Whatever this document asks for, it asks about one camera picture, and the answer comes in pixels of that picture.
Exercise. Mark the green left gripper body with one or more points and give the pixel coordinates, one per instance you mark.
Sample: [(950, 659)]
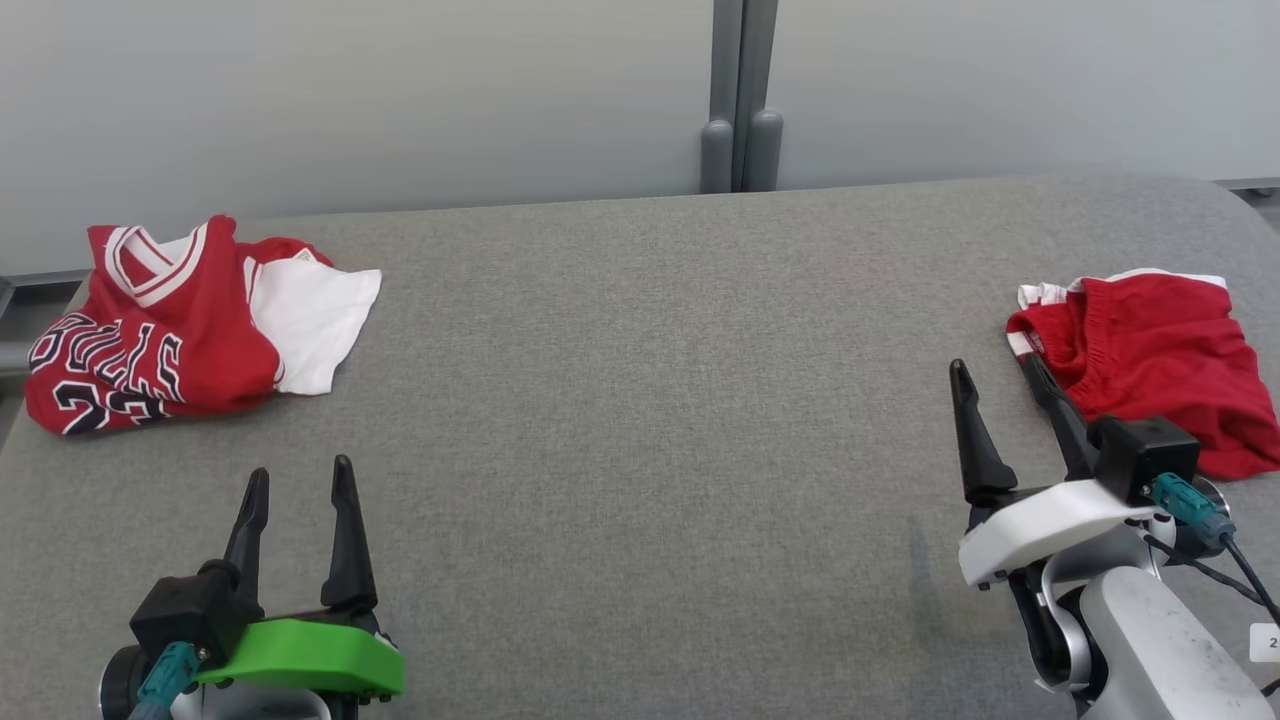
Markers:
[(310, 655)]

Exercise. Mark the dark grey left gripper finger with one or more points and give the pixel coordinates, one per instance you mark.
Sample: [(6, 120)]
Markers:
[(250, 530), (348, 560)]

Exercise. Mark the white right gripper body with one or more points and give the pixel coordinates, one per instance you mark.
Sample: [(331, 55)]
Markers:
[(1040, 525)]

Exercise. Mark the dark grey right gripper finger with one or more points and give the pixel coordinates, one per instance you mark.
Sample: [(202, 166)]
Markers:
[(978, 450), (1062, 425)]

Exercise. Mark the red shorts with white stripe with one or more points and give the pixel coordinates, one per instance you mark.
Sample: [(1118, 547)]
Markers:
[(1160, 350)]

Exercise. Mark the red Bulls 23 jersey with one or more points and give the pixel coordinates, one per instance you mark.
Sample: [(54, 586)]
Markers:
[(170, 340)]

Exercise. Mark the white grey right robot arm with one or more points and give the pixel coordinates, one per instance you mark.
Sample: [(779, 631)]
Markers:
[(1160, 650)]

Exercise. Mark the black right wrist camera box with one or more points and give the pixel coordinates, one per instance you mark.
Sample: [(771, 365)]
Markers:
[(1145, 450)]

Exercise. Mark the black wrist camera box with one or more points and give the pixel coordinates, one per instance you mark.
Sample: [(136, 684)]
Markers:
[(1145, 450), (190, 610)]

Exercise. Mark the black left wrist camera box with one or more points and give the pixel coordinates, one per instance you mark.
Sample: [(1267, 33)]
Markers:
[(190, 610)]

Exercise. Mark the grey partition base rail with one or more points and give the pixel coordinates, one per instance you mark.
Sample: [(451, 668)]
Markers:
[(30, 285), (1250, 186)]

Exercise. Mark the grey partition post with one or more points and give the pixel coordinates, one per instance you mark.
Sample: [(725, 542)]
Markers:
[(716, 155), (763, 150)]

